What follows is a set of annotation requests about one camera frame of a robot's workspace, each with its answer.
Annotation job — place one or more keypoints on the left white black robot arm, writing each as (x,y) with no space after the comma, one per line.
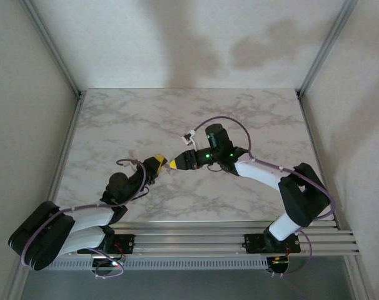
(39,237)

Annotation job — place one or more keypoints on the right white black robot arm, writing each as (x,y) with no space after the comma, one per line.
(302,197)

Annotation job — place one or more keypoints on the circuit board with LED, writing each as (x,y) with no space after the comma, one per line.
(277,262)
(114,264)

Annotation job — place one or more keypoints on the aluminium mounting rails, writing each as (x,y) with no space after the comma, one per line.
(189,240)

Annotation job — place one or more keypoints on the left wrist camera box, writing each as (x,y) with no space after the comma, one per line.
(134,162)

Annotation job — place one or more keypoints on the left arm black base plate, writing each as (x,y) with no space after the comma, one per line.
(128,242)

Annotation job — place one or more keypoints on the aluminium table side rail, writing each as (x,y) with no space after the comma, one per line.
(69,137)
(311,137)

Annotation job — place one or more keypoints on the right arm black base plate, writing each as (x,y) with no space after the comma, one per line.
(252,245)

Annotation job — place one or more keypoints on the aluminium frame post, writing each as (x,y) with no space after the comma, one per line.
(327,43)
(52,47)

